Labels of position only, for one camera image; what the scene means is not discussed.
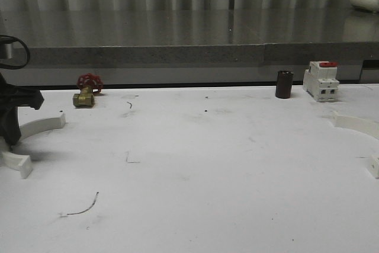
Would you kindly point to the brass valve with red handle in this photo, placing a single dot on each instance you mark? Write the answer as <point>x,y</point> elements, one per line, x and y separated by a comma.
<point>89,85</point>

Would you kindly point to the white half pipe clamp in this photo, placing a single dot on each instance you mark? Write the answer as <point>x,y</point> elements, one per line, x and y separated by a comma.
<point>23,163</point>
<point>361,125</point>

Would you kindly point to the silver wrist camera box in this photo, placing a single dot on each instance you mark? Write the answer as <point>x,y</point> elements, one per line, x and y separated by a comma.
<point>6,50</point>

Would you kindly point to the dark brown cylindrical capacitor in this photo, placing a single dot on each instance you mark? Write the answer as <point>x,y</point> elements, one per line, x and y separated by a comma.
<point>284,84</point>

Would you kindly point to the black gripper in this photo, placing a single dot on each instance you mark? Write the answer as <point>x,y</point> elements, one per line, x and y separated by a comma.
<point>12,97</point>

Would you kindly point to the grey stone counter slab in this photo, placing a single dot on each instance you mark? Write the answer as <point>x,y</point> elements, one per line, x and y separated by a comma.
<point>220,38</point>

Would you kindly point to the white circuit breaker red switch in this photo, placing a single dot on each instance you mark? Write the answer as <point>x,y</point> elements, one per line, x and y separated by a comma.
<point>320,80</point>

